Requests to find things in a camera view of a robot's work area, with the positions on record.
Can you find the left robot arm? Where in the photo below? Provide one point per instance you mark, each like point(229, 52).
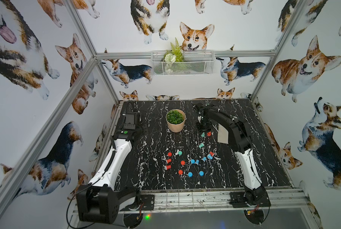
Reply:
point(98, 201)

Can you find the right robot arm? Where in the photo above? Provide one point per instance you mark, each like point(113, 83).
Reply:
point(240, 142)

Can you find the beige plant pot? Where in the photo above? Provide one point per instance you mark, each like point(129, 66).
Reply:
point(176, 128)

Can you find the green fern with flower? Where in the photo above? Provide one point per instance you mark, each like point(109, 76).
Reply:
point(173, 58)

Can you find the white wire wall basket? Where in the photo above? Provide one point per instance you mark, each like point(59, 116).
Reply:
point(195, 63)

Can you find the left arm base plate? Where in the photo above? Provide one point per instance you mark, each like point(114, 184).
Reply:
point(147, 202)

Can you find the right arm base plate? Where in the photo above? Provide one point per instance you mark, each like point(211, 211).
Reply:
point(245, 200)

